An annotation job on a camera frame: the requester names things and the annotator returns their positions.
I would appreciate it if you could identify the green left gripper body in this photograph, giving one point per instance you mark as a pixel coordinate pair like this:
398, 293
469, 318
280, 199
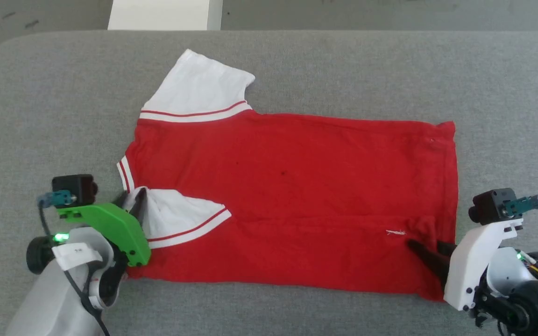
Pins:
119, 228

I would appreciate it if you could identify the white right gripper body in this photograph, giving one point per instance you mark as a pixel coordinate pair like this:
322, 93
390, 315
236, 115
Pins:
472, 261

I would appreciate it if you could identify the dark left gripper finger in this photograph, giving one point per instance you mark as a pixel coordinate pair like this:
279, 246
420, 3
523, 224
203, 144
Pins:
124, 199
141, 210

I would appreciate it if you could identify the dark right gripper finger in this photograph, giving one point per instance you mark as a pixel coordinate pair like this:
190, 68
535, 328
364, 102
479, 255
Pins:
447, 247
430, 261

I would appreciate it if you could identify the red and white shirt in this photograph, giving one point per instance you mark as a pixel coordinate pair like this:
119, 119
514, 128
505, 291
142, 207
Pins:
297, 186

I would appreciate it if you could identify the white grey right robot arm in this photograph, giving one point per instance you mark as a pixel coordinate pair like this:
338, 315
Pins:
526, 289

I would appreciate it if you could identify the white box cabinet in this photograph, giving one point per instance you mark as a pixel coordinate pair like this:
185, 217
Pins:
161, 14

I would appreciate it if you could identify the grey fabric sofa cushion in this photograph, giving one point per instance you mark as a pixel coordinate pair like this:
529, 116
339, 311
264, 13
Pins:
297, 60

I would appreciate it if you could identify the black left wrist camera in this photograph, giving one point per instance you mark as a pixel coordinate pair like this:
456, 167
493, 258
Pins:
75, 189

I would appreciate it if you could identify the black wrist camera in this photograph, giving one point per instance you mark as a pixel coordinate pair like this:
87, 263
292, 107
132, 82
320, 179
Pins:
491, 205
75, 189

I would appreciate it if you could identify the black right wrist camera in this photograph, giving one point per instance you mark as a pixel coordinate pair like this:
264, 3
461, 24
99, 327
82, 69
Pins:
491, 205

